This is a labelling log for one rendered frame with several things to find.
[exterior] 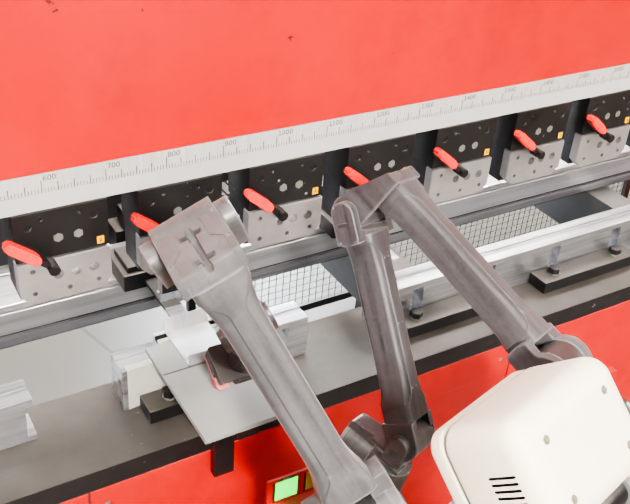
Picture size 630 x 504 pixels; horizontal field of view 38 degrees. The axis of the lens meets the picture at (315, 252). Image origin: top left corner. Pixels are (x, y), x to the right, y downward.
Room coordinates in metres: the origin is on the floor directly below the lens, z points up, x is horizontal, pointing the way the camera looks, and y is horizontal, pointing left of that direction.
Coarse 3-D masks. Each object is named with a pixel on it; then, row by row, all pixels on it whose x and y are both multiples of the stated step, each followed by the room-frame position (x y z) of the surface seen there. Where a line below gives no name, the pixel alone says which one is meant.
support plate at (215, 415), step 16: (160, 352) 1.27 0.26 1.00; (176, 352) 1.27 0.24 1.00; (160, 368) 1.23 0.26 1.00; (176, 368) 1.23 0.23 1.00; (192, 368) 1.23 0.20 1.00; (208, 368) 1.24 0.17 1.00; (176, 384) 1.19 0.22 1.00; (192, 384) 1.19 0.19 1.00; (208, 384) 1.19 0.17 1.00; (240, 384) 1.20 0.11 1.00; (192, 400) 1.15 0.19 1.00; (208, 400) 1.15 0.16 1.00; (224, 400) 1.16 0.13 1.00; (240, 400) 1.16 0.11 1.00; (256, 400) 1.16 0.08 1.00; (192, 416) 1.11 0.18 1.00; (208, 416) 1.11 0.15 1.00; (224, 416) 1.12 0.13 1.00; (240, 416) 1.12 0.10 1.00; (256, 416) 1.12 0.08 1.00; (272, 416) 1.13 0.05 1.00; (208, 432) 1.08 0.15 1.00; (224, 432) 1.08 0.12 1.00
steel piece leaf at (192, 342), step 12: (204, 324) 1.36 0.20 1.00; (168, 336) 1.31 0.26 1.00; (180, 336) 1.32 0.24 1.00; (192, 336) 1.32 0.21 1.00; (204, 336) 1.32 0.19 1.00; (216, 336) 1.33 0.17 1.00; (180, 348) 1.28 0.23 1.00; (192, 348) 1.29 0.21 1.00; (204, 348) 1.29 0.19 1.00; (192, 360) 1.24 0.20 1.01
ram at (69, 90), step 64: (0, 0) 1.16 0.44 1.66; (64, 0) 1.21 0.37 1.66; (128, 0) 1.25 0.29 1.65; (192, 0) 1.31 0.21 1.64; (256, 0) 1.37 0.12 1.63; (320, 0) 1.43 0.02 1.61; (384, 0) 1.50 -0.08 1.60; (448, 0) 1.57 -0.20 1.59; (512, 0) 1.65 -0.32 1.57; (576, 0) 1.74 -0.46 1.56; (0, 64) 1.15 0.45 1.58; (64, 64) 1.20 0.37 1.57; (128, 64) 1.25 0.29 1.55; (192, 64) 1.31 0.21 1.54; (256, 64) 1.37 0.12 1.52; (320, 64) 1.43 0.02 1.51; (384, 64) 1.50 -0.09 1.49; (448, 64) 1.58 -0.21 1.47; (512, 64) 1.67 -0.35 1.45; (576, 64) 1.76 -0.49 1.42; (0, 128) 1.15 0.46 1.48; (64, 128) 1.20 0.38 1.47; (128, 128) 1.25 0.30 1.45; (192, 128) 1.31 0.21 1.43; (256, 128) 1.37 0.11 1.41; (384, 128) 1.51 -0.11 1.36; (64, 192) 1.19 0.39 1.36
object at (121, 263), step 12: (120, 252) 1.53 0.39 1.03; (120, 264) 1.51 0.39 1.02; (132, 264) 1.49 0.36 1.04; (120, 276) 1.48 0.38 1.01; (132, 276) 1.47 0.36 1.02; (144, 276) 1.48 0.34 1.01; (132, 288) 1.47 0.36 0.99; (156, 288) 1.46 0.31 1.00; (168, 300) 1.42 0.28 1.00; (168, 312) 1.38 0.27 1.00; (180, 312) 1.39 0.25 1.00
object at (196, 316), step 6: (186, 312) 1.36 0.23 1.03; (192, 312) 1.36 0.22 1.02; (198, 312) 1.37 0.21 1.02; (204, 312) 1.38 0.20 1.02; (168, 318) 1.34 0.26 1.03; (174, 318) 1.34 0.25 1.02; (180, 318) 1.35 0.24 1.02; (186, 318) 1.35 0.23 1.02; (192, 318) 1.36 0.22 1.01; (198, 318) 1.36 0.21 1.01; (204, 318) 1.37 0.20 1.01; (168, 324) 1.33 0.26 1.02; (174, 324) 1.34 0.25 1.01; (180, 324) 1.34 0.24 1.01; (186, 324) 1.35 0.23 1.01; (192, 324) 1.35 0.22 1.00; (168, 330) 1.33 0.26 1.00
